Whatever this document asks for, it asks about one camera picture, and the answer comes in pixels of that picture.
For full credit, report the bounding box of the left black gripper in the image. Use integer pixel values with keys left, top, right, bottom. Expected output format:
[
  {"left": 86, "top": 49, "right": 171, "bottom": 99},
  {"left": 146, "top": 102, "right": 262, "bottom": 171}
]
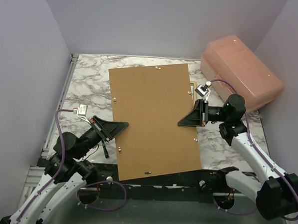
[{"left": 74, "top": 114, "right": 130, "bottom": 162}]

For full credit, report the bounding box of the small green screwdriver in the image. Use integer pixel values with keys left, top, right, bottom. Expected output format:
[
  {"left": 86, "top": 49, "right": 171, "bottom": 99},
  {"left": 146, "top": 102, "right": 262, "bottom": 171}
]
[{"left": 101, "top": 140, "right": 109, "bottom": 158}]

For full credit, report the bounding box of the brown cardboard backing board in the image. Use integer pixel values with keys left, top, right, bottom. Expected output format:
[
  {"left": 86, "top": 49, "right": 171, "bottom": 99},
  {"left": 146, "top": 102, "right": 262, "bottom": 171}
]
[{"left": 109, "top": 64, "right": 202, "bottom": 181}]

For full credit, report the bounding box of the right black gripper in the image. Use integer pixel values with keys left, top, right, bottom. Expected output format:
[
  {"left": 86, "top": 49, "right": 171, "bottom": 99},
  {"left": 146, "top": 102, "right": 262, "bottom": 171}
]
[{"left": 178, "top": 98, "right": 230, "bottom": 128}]

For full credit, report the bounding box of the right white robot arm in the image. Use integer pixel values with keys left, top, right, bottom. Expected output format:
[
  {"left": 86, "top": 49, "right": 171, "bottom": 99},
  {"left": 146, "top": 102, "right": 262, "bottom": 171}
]
[{"left": 177, "top": 94, "right": 298, "bottom": 221}]

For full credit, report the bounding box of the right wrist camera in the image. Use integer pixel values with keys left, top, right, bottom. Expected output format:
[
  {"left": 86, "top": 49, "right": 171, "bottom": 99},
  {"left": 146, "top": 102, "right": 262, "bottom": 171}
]
[{"left": 195, "top": 81, "right": 212, "bottom": 101}]

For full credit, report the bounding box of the pink plastic storage box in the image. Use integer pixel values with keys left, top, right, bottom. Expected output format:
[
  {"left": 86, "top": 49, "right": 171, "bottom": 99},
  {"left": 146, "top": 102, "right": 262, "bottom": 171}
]
[{"left": 200, "top": 35, "right": 284, "bottom": 113}]

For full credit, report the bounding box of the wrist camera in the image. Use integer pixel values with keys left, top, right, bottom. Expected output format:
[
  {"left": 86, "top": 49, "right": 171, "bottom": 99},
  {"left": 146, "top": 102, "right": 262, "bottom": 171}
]
[
  {"left": 73, "top": 104, "right": 90, "bottom": 124},
  {"left": 195, "top": 81, "right": 212, "bottom": 101}
]

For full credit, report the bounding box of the green wooden picture frame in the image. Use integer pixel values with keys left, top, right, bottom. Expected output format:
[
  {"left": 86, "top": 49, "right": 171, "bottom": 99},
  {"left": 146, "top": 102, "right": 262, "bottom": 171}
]
[{"left": 190, "top": 81, "right": 197, "bottom": 102}]

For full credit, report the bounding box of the aluminium rail frame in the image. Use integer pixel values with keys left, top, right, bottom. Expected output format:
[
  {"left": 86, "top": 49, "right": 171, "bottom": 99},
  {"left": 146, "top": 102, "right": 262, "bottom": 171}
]
[{"left": 0, "top": 48, "right": 79, "bottom": 220}]

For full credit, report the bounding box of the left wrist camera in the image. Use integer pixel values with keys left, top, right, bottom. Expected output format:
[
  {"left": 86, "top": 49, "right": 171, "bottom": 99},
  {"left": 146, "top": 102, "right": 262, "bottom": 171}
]
[{"left": 73, "top": 104, "right": 90, "bottom": 124}]

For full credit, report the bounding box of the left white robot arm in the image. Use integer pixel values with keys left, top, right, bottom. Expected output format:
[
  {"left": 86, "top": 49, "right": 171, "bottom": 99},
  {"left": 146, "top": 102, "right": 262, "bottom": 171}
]
[{"left": 0, "top": 116, "right": 129, "bottom": 224}]

